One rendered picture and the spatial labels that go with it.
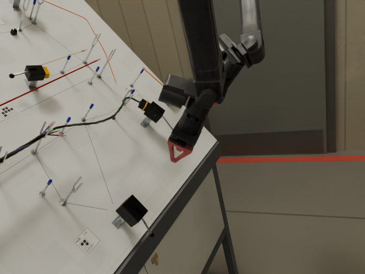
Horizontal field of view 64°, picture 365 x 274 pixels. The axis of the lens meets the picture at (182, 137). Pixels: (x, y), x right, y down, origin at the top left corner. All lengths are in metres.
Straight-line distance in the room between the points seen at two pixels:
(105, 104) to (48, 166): 0.32
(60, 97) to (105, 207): 0.38
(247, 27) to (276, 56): 1.61
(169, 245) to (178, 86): 0.61
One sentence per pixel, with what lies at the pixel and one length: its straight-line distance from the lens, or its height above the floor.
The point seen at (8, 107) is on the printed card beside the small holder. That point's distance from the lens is 0.94.
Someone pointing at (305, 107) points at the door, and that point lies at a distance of 2.62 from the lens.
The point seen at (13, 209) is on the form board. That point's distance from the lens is 0.81.
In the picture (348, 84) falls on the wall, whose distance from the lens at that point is 2.64.
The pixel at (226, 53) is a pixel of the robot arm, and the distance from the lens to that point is 0.87.
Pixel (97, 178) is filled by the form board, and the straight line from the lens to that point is 0.89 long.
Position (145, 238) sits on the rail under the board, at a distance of 0.89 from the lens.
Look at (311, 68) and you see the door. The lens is 2.52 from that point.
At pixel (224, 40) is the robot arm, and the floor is 1.31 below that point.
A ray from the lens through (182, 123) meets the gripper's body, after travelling 0.72.
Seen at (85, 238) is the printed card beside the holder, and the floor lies 0.96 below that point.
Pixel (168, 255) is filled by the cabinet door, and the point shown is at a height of 0.67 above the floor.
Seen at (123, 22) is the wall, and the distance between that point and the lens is 2.89.
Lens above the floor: 1.44
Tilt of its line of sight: 24 degrees down
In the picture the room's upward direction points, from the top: 14 degrees counter-clockwise
